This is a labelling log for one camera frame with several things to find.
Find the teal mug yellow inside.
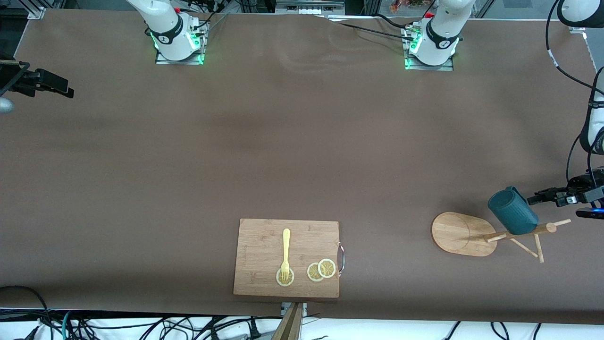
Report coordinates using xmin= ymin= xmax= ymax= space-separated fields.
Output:
xmin=487 ymin=186 xmax=539 ymax=236

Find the wooden cup rack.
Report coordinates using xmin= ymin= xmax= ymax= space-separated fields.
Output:
xmin=431 ymin=212 xmax=571 ymax=264

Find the large table cover sheet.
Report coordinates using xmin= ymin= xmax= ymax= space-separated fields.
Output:
xmin=0 ymin=8 xmax=604 ymax=326

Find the orange plastic item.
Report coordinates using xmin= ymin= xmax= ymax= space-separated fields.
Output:
xmin=390 ymin=0 xmax=425 ymax=12

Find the grey power strip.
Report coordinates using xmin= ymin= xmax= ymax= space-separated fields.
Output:
xmin=276 ymin=0 xmax=345 ymax=15

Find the yellow plastic fork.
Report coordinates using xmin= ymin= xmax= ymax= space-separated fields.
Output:
xmin=280 ymin=229 xmax=291 ymax=282

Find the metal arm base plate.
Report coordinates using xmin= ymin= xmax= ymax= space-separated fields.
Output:
xmin=156 ymin=19 xmax=208 ymax=65
xmin=403 ymin=24 xmax=454 ymax=71

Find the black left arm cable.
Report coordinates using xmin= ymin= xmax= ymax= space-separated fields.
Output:
xmin=545 ymin=0 xmax=604 ymax=189

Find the thick black cable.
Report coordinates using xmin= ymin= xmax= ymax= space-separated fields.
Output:
xmin=0 ymin=286 xmax=52 ymax=340

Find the wooden cutting board metal handle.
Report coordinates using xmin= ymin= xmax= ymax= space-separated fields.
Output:
xmin=233 ymin=218 xmax=345 ymax=299

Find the wooden post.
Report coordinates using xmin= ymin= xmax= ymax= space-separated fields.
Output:
xmin=271 ymin=302 xmax=303 ymax=340

